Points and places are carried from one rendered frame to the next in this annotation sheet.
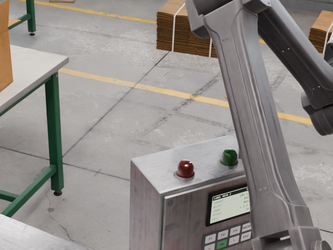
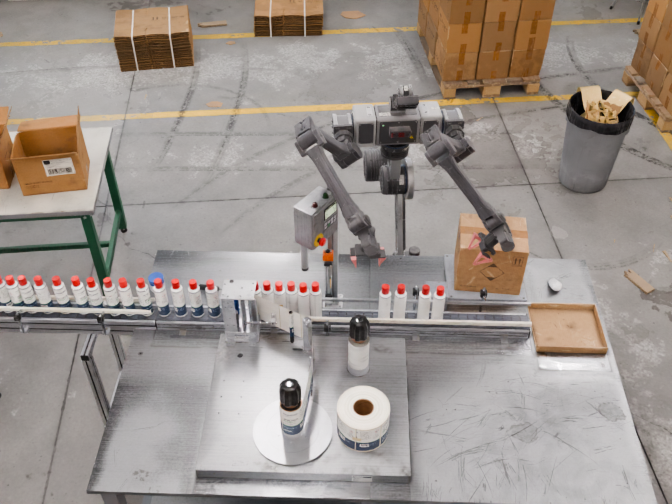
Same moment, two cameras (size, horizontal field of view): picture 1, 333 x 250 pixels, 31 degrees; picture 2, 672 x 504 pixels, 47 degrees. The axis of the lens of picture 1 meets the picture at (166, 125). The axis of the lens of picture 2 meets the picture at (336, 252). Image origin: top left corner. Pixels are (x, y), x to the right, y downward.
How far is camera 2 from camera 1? 2.29 m
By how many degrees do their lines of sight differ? 24
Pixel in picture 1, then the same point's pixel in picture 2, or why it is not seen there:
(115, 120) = (129, 156)
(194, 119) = (193, 135)
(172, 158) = (306, 202)
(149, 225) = (307, 226)
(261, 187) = (343, 204)
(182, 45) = (145, 63)
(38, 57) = (89, 134)
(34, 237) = (197, 255)
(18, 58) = not seen: hidden behind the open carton
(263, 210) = (346, 210)
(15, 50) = not seen: hidden behind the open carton
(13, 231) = (183, 256)
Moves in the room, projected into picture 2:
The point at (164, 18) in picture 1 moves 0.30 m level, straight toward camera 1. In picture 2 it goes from (122, 42) to (131, 58)
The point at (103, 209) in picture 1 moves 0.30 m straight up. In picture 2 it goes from (166, 230) to (159, 195)
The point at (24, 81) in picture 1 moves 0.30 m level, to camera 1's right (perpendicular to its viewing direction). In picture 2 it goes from (97, 158) to (148, 146)
